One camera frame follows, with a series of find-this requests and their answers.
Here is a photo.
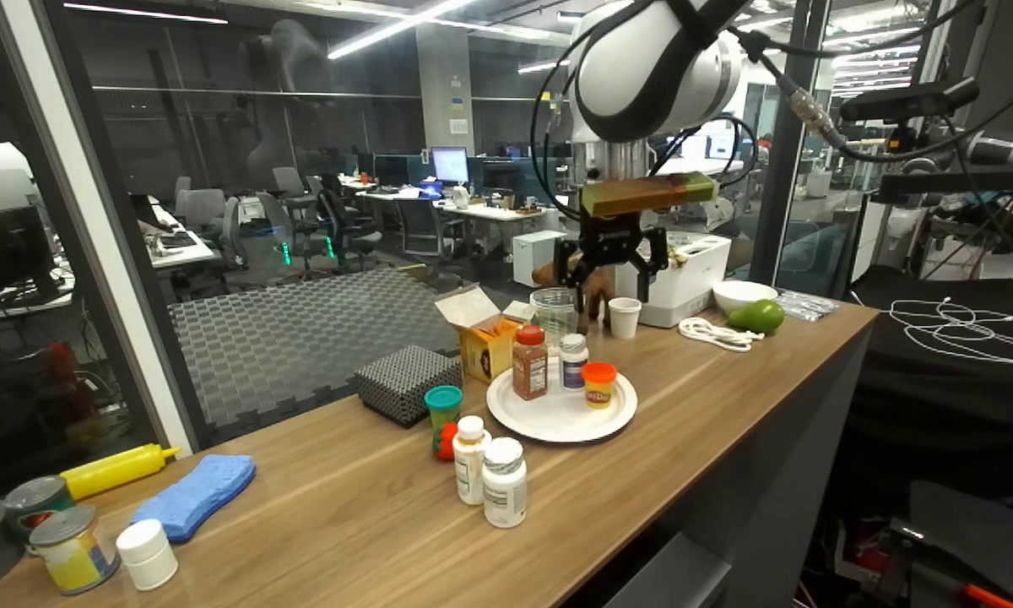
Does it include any white pill bottle green label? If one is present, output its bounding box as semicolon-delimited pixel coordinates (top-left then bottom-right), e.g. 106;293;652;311
454;415;488;508

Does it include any yellow mustard bottle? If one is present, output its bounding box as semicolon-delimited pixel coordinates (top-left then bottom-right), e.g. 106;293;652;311
61;441;177;501

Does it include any teal lid small tub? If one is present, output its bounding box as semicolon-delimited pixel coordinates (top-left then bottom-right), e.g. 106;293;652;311
422;385;461;430

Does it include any green lime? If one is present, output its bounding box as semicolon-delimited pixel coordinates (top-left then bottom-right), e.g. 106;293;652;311
729;302;784;334

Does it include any white bowl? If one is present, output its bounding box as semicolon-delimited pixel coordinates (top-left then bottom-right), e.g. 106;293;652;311
711;281;775;314

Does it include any dark tin can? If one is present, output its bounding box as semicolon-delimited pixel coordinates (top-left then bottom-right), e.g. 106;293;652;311
4;475;70;539

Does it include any red orange ball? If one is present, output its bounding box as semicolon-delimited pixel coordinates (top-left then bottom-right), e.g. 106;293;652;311
437;423;460;462

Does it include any blue sponge cloth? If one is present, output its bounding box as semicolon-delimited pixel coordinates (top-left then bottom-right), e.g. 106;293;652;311
132;457;257;544

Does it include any small white jar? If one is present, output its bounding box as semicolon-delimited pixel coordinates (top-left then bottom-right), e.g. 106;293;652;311
116;519;180;591

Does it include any white pill bottle front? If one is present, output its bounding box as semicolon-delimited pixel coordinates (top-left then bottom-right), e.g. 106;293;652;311
482;436;531;528

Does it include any yellow tea bag box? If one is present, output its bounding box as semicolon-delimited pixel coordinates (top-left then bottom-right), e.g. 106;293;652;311
437;286;519;383

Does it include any white paper cup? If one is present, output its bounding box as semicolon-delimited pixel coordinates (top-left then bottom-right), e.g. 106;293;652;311
609;296;640;342

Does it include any white pill bottle blue label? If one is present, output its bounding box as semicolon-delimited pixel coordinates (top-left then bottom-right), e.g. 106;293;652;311
559;334;588;387

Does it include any clear plastic cup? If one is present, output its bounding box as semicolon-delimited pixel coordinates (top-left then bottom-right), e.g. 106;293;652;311
531;286;581;347

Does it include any white coiled cable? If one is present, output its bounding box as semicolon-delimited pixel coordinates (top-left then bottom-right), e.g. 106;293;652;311
680;314;765;357

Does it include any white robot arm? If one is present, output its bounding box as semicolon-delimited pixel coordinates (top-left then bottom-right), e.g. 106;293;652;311
553;0;751;305

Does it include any white paper plate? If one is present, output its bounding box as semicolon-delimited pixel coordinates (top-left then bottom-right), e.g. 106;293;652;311
487;370;637;445

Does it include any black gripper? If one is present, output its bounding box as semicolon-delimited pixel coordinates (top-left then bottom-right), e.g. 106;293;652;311
553;212;670;305

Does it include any grey foam block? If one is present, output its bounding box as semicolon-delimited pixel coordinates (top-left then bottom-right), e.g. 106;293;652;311
356;346;460;427

